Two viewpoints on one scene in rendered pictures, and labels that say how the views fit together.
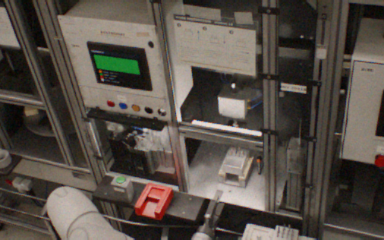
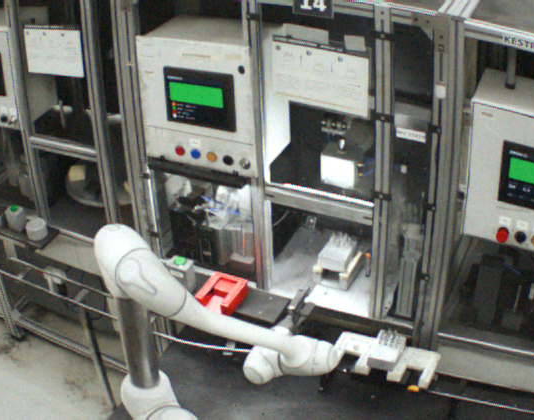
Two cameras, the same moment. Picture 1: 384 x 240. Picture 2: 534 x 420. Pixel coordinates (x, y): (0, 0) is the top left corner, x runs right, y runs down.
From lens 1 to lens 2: 60 cm
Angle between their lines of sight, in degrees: 7
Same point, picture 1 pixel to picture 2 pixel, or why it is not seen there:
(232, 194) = (328, 296)
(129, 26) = (218, 46)
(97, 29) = (179, 50)
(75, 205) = (128, 239)
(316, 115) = (437, 174)
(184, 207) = (262, 307)
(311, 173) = (428, 259)
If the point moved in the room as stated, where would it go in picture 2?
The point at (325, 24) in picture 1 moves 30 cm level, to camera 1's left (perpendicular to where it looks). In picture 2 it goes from (442, 58) to (336, 55)
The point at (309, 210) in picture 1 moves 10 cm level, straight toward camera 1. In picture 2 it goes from (422, 315) to (417, 334)
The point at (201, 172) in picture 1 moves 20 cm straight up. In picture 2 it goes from (289, 269) to (288, 224)
